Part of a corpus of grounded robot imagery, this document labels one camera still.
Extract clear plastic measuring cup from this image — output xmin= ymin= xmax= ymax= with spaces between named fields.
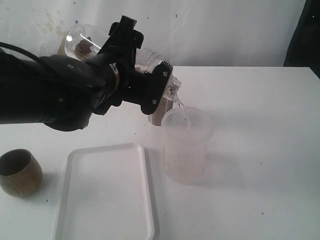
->
xmin=64 ymin=24 xmax=109 ymax=61

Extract brown chocolate pieces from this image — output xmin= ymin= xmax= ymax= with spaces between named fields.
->
xmin=74 ymin=37 xmax=93 ymax=60

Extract dark object at right edge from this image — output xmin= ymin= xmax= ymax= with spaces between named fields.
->
xmin=283 ymin=0 xmax=320 ymax=77

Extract clear dome lid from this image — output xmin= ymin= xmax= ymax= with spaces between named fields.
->
xmin=135 ymin=48 xmax=182 ymax=103

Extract white rectangular tray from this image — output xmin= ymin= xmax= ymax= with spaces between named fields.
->
xmin=52 ymin=143 xmax=156 ymax=240

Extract stainless steel cup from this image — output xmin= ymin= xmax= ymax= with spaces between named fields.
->
xmin=148 ymin=97 xmax=174 ymax=126

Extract brown wooden cup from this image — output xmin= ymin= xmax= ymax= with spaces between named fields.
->
xmin=0 ymin=148 xmax=43 ymax=198

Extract frosted plastic container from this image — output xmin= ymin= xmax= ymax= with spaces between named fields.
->
xmin=161 ymin=106 xmax=214 ymax=185

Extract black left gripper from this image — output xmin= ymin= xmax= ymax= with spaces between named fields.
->
xmin=82 ymin=15 xmax=150 ymax=117

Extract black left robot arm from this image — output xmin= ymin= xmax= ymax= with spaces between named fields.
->
xmin=0 ymin=16 xmax=144 ymax=132

